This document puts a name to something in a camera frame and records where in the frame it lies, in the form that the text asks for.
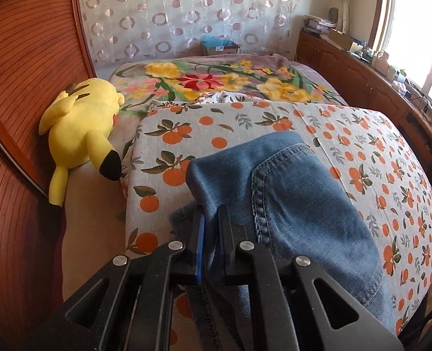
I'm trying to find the blue denim jeans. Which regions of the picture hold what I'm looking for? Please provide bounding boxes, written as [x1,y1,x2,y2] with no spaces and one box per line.
[187,132,394,350]

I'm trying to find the floral pink blanket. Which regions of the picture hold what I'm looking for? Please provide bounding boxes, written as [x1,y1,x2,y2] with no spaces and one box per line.
[110,54,346,116]

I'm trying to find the yellow Pikachu plush toy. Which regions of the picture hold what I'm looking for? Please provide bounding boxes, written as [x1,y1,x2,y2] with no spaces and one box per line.
[38,78,125,206]

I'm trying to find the cardboard box with blue cloth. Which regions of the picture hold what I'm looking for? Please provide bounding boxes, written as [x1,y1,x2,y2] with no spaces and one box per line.
[200,36,240,56]

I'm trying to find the wooden window side cabinet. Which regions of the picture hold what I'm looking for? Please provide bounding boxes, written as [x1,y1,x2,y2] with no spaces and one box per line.
[296,30,432,170]

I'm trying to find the circle pattern sheer curtain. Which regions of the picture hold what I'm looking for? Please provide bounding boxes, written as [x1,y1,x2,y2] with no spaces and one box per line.
[80,0,299,67]

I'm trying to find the cardboard box on cabinet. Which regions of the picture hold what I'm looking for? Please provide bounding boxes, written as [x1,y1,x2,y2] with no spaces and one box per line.
[327,29,363,52]

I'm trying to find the white plastic jug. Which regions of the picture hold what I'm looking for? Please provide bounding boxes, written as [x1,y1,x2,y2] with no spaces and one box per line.
[372,51,389,76]

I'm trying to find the stack of papers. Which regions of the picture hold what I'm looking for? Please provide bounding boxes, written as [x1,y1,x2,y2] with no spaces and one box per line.
[303,15,337,37]

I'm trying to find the brown louvered wardrobe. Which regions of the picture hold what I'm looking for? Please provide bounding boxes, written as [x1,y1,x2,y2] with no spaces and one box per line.
[0,0,94,350]

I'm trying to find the wood framed window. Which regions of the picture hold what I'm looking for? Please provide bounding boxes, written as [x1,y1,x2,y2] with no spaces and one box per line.
[381,0,432,101]

